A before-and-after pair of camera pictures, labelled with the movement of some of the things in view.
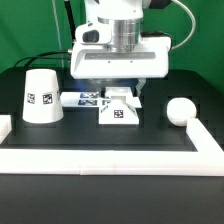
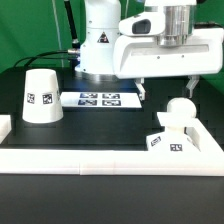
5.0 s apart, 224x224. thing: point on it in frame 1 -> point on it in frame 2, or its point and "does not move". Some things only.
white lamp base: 118,106 -> 174,139
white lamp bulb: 180,110 does not move
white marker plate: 82,99 does not move
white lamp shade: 42,102 does not move
